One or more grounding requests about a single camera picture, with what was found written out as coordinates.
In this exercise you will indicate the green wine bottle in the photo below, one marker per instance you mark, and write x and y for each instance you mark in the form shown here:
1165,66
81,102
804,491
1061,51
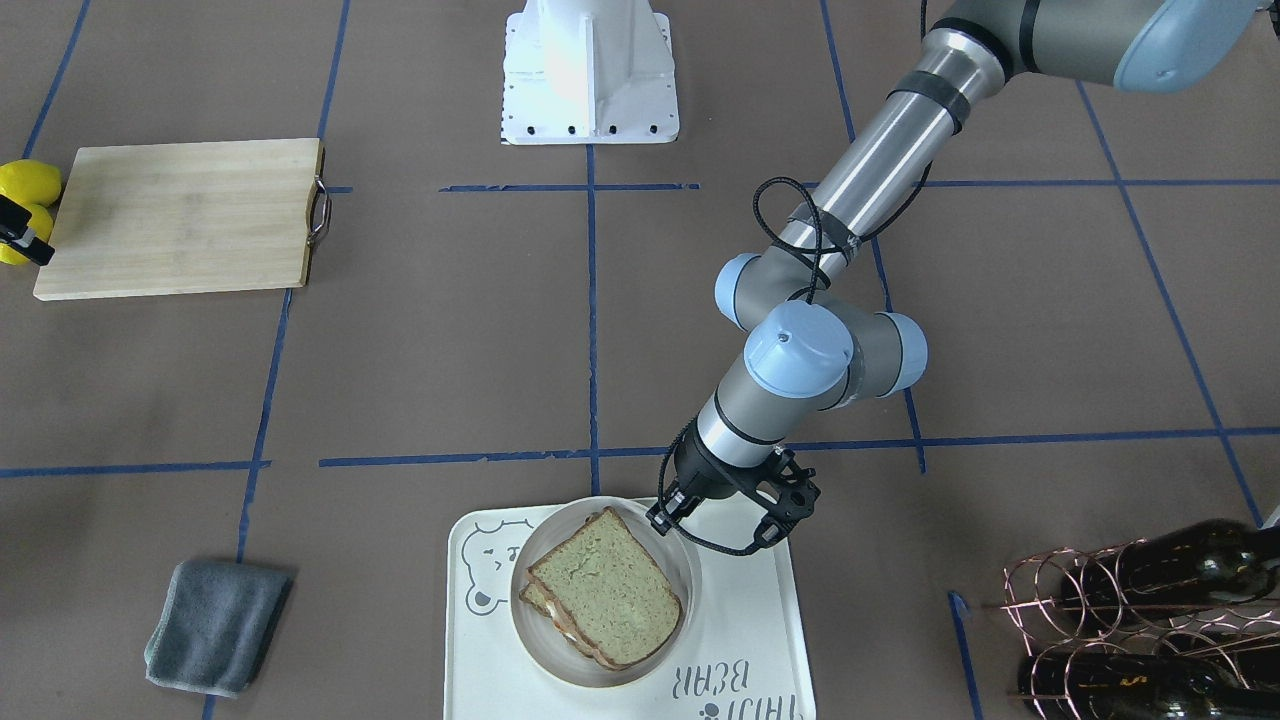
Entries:
1099,685
1216,562

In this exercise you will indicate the green wine bottle middle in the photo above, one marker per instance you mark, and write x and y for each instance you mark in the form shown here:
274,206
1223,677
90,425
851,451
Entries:
1099,685

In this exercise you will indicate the wooden cutting board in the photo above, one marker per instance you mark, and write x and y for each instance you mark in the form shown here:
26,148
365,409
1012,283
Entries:
170,218

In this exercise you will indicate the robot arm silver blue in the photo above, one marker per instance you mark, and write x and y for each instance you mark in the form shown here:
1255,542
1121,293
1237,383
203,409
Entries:
807,351

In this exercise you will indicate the grey folded cloth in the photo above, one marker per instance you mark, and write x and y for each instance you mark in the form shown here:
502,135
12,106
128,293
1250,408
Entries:
216,627

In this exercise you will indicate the bread slice with fried egg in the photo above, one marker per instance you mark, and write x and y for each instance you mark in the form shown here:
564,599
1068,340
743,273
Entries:
544,603

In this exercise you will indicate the white plate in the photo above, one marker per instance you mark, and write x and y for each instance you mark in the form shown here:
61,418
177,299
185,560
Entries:
542,642

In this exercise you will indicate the cream serving tray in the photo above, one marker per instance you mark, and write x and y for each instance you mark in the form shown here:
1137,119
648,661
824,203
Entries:
745,657

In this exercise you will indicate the copper wire bottle rack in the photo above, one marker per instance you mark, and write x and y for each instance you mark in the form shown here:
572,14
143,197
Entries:
1240,638

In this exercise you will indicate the green wine bottle front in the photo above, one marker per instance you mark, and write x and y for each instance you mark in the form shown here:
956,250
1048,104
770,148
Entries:
1216,562

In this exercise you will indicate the yellow lemon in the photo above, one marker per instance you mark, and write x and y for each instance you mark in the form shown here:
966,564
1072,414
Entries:
29,181
43,222

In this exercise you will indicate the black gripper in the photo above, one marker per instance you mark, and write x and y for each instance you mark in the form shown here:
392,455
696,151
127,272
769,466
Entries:
699,469

